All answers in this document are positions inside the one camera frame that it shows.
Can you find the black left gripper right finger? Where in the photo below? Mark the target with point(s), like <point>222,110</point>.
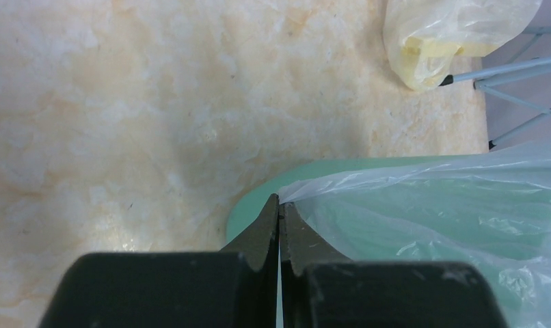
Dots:
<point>321,287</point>

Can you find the blue plastic trash bag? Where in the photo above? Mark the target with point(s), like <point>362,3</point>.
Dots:
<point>438,217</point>

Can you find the green plastic trash bin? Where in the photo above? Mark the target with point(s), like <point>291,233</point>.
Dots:
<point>257,203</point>

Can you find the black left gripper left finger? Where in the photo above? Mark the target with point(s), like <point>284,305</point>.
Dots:
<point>235,286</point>

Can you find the clear yellow plastic bag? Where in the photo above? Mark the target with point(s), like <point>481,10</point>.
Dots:
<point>422,38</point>

